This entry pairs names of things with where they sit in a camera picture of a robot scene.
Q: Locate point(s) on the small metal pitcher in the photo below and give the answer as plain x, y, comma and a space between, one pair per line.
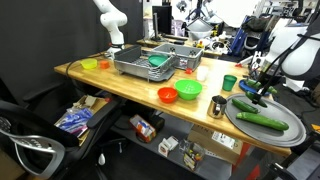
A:
216, 108

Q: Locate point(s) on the tilted grey tub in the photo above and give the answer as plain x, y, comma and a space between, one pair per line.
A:
199, 29

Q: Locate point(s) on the medium green cucumber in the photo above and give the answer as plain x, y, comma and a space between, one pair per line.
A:
251, 83

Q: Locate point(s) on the short dark green zucchini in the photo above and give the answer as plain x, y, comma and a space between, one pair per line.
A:
244, 106

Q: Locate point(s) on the teal bowl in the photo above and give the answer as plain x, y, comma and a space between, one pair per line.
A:
157, 60

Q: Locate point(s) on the small red object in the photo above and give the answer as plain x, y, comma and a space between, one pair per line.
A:
189, 71

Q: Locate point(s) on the yellow plastic bowl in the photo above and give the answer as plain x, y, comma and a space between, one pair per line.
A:
89, 64

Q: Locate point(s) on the white plastic cup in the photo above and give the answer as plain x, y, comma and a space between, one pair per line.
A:
202, 74

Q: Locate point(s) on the small orange cup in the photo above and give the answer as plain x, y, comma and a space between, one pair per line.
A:
104, 64

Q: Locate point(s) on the small white box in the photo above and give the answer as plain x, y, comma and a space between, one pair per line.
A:
168, 146

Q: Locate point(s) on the colourful small carton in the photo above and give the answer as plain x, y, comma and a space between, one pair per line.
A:
142, 128

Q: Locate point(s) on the open cardboard box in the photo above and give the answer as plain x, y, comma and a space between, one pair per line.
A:
96, 103

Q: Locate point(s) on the long green cucumber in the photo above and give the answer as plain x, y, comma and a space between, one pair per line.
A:
263, 121

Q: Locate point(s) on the grey plastic bin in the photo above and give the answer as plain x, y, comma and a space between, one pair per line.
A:
185, 60

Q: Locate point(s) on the green plastic bowl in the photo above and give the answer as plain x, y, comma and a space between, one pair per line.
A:
188, 90

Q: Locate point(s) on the small dark green zucchini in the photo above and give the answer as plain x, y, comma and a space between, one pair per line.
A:
263, 102

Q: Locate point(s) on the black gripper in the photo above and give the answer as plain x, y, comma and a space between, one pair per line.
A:
266, 78

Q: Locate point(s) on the labelled cardboard box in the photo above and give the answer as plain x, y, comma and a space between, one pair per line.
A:
206, 140

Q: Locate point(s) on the clear plastic container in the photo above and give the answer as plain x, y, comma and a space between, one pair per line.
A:
193, 155

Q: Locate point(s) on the black computer monitor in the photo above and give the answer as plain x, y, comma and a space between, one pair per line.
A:
163, 18

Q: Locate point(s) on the blue plastic bag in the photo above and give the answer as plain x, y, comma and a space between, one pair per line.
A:
75, 120

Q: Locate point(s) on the round grey tray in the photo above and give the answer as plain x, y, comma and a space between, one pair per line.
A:
286, 113

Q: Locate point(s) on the blue plate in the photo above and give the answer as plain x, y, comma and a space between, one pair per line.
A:
245, 87

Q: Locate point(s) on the white metal bracket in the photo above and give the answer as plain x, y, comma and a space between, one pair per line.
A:
256, 60

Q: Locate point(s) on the grey dish rack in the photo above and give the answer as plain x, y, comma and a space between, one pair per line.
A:
133, 66

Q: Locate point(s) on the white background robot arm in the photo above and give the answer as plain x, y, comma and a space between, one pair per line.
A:
113, 20

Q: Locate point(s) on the black office chair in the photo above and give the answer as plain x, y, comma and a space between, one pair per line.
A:
20, 120

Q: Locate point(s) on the green plastic cup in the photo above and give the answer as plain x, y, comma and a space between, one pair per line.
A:
229, 83

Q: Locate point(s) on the red plastic bowl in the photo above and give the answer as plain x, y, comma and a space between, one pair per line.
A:
167, 95

